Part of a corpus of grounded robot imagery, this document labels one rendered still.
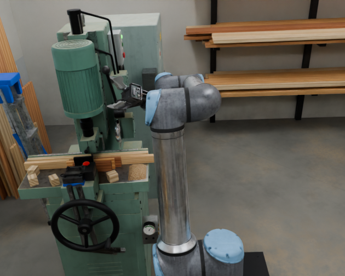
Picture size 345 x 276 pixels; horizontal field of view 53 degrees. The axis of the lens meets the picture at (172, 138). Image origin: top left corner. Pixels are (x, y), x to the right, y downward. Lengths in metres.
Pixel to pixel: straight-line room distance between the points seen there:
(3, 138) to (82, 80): 1.64
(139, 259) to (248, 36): 2.25
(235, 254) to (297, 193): 1.83
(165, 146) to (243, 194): 1.94
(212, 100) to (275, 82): 2.52
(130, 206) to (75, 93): 0.59
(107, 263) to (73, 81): 0.99
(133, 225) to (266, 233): 1.20
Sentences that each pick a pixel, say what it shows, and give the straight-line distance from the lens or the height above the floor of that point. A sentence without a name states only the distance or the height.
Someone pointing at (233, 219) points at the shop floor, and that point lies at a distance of 2.77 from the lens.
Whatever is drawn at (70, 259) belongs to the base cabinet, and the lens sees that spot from 2.00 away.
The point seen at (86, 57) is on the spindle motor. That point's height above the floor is 1.46.
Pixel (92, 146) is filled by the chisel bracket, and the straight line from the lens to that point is 1.68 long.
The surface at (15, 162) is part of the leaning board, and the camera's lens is 3.14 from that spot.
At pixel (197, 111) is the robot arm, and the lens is 1.11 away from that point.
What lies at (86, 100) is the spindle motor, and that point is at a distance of 1.55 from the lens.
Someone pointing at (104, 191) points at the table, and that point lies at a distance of 1.67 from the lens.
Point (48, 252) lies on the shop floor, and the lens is 2.72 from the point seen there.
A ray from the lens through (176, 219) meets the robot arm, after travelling 1.26.
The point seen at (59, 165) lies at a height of 0.92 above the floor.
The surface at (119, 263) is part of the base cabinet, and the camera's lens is 1.99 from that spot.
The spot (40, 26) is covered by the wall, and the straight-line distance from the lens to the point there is 4.10.
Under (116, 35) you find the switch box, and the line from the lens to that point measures 1.80.
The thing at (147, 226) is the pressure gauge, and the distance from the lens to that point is 1.72.
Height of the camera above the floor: 1.85
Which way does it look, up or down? 29 degrees down
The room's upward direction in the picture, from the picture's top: 3 degrees counter-clockwise
